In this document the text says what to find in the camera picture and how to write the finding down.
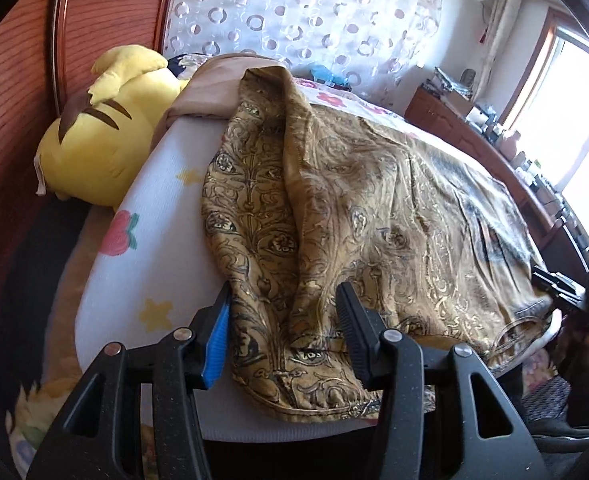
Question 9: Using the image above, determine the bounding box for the yellow floral blanket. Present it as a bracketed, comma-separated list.
[4, 210, 156, 480]

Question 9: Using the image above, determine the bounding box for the yellow plush toy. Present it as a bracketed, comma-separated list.
[33, 45, 188, 208]

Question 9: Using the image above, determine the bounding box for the red wooden headboard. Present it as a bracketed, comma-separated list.
[0, 0, 181, 361]

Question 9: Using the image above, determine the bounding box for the white circle-pattern curtain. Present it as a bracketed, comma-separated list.
[163, 0, 446, 112]

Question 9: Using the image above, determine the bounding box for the wooden dresser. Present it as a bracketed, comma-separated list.
[404, 85, 589, 273]

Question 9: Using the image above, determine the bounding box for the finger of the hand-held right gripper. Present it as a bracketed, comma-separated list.
[531, 266, 582, 308]

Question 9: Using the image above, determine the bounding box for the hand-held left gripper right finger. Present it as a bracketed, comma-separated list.
[335, 281, 547, 480]

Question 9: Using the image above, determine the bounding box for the window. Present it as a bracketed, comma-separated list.
[499, 10, 589, 253]

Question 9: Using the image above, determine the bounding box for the dark blue cloth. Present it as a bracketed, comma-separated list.
[167, 54, 211, 81]

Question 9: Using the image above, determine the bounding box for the beige pillow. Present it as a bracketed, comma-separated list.
[167, 51, 296, 122]

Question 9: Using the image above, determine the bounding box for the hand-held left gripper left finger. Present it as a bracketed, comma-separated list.
[27, 284, 232, 480]

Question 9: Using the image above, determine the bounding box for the blue plastic object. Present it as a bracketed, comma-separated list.
[308, 64, 353, 89]

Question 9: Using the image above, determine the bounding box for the brown paisley shirt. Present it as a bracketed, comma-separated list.
[202, 67, 556, 422]

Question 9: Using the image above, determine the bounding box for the clutter on dresser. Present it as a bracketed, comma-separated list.
[424, 65, 589, 241]

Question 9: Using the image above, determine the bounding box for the person's right forearm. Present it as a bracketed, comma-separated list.
[555, 310, 589, 392]

